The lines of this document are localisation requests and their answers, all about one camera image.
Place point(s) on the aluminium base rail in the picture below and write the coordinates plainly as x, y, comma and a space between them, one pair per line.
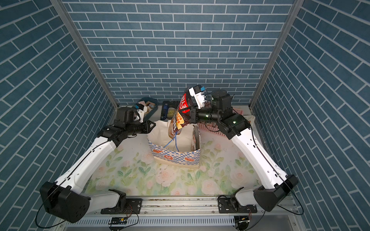
192, 213

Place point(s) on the black seasoning packet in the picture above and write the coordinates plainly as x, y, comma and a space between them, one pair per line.
182, 115

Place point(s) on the dark teal plastic bin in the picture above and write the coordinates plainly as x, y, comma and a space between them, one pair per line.
146, 107

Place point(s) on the right aluminium corner post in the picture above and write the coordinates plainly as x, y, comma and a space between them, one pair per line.
277, 48

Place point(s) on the aluminium corner frame post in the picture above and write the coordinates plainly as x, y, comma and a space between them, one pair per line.
72, 29

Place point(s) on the pink perforated plastic basket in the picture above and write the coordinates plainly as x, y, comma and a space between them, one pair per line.
211, 127

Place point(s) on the floral table mat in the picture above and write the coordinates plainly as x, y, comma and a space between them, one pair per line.
132, 169

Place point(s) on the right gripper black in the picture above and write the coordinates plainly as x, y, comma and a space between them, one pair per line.
194, 118

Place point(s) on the blue checkered paper bag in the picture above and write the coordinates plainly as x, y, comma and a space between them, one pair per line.
176, 151

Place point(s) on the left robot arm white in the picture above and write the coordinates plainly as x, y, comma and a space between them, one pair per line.
64, 198

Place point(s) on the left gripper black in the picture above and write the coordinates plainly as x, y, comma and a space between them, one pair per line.
147, 126

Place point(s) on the green circuit board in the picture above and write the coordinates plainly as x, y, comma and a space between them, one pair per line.
118, 221

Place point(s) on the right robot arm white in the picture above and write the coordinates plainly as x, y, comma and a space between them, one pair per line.
276, 184

